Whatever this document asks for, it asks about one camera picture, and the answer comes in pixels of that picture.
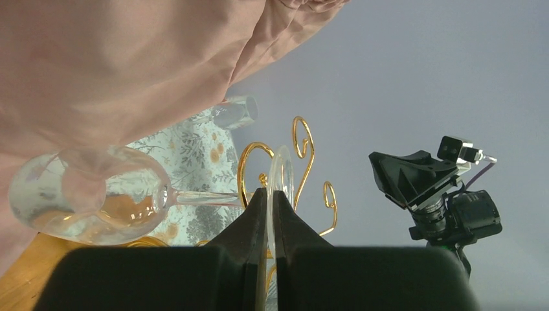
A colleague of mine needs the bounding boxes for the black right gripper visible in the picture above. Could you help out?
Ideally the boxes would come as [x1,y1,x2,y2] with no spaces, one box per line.
[368,150,462,240]

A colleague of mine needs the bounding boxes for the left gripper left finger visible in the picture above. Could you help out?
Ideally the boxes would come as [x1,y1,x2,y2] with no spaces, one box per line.
[35,189,267,310]

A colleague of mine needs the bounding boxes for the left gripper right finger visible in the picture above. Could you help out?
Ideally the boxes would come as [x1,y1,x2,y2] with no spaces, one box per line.
[273,191,480,310]

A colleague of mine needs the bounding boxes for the wine glass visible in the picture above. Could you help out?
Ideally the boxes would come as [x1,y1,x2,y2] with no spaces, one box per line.
[191,95,258,130]
[7,144,295,259]

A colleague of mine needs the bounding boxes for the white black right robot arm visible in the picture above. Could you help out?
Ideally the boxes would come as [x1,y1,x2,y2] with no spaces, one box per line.
[368,150,502,273]

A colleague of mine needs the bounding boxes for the orange wooden rack base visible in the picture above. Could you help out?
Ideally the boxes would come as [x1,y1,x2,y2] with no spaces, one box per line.
[1,233,83,310]

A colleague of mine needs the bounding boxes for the floral table mat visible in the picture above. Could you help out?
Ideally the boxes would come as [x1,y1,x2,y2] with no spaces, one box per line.
[128,109,242,246]

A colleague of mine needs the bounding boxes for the pink shorts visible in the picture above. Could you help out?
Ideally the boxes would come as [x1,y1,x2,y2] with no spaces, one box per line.
[1,1,344,271]

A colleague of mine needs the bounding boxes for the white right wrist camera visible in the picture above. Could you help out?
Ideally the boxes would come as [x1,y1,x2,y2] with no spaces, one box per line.
[437,136,498,176]

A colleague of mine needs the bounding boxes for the gold wire glass rack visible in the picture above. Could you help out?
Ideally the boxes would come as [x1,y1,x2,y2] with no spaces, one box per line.
[128,115,339,293]

